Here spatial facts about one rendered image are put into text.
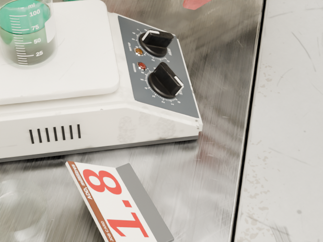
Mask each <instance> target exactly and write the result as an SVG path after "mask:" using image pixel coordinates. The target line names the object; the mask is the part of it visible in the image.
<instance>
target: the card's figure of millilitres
mask: <svg viewBox="0 0 323 242"><path fill-rule="evenodd" d="M76 166H77V168H78V170H79V171H80V173H81V175H82V177H83V179H84V181H85V183H86V185H87V187H88V189H89V191H90V192H91V194H92V196H93V198H94V200H95V202H96V204H97V206H98V208H99V210H100V212H101V213H102V215H103V217H104V219H105V221H106V223H107V225H108V227H109V229H110V231H111V232H112V234H113V236H114V238H115V240H116V242H153V240H152V238H151V237H150V235H149V233H148V232H147V230H146V228H145V226H144V224H143V223H142V221H141V219H140V217H139V216H138V214H137V212H136V210H135V209H134V207H133V205H132V203H131V202H130V200H129V198H128V196H127V195H126V193H125V191H124V189H123V187H122V186H121V184H120V182H119V181H118V179H117V177H116V175H115V173H114V172H113V170H112V169H108V168H101V167H94V166H87V165H80V164H76Z"/></svg>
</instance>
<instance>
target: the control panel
mask: <svg viewBox="0 0 323 242"><path fill-rule="evenodd" d="M118 22H119V27H120V31H121V36H122V41H123V46H124V52H125V57H126V62H127V67H128V72H129V77H130V82H131V87H132V91H133V96H134V99H135V100H136V101H138V102H141V103H145V104H148V105H152V106H155V107H159V108H162V109H166V110H170V111H173V112H177V113H180V114H184V115H187V116H190V117H194V118H199V114H198V111H197V107H196V104H195V101H194V97H193V94H192V90H191V87H190V83H189V80H188V76H187V73H186V69H185V65H184V62H183V58H182V55H181V51H180V48H179V45H178V41H177V38H176V36H174V35H173V36H174V39H173V40H172V42H171V43H170V44H169V46H168V47H167V54H166V55H165V56H164V57H162V58H158V57H155V56H152V55H150V54H149V53H147V52H146V51H145V50H144V49H143V48H142V46H141V44H140V42H139V37H140V35H141V34H142V33H146V32H147V31H148V30H149V29H152V30H157V31H159V30H158V29H155V28H152V27H149V26H146V25H144V24H141V23H138V22H135V21H132V20H129V19H127V18H124V17H121V16H119V15H118ZM137 48H139V49H141V50H142V52H143V53H142V55H140V54H138V53H137V52H136V49H137ZM160 62H165V63H166V64H167V65H168V66H169V67H170V68H171V70H172V71H173V72H174V73H175V74H176V76H177V77H178V78H179V79H180V80H181V81H182V83H183V84H184V87H183V89H182V90H181V91H180V92H179V93H178V94H177V95H176V97H175V98H172V99H167V98H163V97H161V96H159V95H158V94H157V93H155V92H154V91H153V90H152V88H151V87H150V85H149V82H148V77H149V75H150V74H151V73H152V72H153V71H154V70H155V69H156V67H157V66H158V65H159V64H160ZM139 63H144V64H145V66H146V68H145V69H142V68H140V66H139Z"/></svg>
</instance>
